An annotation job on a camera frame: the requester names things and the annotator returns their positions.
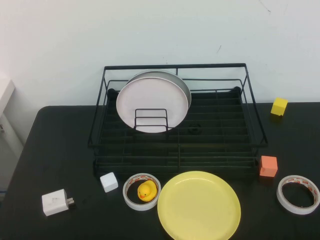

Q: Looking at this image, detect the yellow plate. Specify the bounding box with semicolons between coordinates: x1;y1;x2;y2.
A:
156;170;242;240

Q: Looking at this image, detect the pink plate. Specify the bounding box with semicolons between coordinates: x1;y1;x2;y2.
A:
115;77;189;134

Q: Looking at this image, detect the grey plate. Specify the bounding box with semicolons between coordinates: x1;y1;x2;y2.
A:
124;70;192;113

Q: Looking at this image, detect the yellow rubber duck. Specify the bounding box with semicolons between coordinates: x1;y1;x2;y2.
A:
137;180;157;202

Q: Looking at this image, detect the white cube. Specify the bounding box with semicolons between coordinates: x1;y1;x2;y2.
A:
99;171;119;193

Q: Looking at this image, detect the white tape roll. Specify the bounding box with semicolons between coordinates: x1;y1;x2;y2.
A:
122;172;162;212
276;174;320;215

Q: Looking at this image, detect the orange cube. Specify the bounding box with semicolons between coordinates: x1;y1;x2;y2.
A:
259;155;278;178

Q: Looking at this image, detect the yellow cube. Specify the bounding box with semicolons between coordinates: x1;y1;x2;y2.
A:
270;97;289;117

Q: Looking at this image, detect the white charger plug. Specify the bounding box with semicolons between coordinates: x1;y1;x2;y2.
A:
41;188;76;217

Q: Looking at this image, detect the white cabinet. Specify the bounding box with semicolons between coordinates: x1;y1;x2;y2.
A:
0;78;27;198

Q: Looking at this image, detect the black wire dish rack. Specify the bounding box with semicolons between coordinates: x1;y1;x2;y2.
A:
87;62;269;179

